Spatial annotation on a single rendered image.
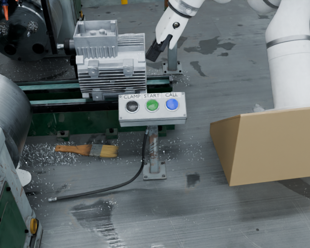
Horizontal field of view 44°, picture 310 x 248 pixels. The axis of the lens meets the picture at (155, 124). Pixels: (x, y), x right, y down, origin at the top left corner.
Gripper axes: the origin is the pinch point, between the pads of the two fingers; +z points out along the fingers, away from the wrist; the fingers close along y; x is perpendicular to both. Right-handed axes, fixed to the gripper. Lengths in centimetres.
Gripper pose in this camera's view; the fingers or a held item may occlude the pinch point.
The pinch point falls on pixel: (152, 53)
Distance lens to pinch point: 111.6
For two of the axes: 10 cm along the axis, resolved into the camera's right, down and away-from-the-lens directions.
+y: -0.4, -6.5, 7.6
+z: -4.8, 6.8, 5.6
